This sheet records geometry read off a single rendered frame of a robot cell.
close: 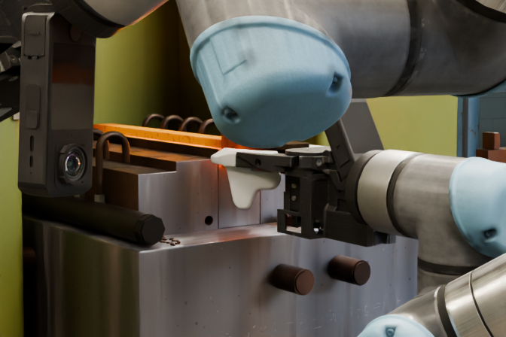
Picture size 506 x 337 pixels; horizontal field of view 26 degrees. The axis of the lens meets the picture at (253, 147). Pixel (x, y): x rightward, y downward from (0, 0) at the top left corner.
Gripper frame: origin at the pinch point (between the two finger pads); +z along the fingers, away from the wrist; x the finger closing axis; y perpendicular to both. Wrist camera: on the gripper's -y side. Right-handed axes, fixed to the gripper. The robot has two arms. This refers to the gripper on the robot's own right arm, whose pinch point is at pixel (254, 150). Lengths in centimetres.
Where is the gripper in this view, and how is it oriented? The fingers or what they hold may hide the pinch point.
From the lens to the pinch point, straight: 114.9
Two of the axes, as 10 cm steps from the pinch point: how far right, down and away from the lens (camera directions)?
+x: 8.1, -0.5, 5.8
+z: -5.9, -0.8, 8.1
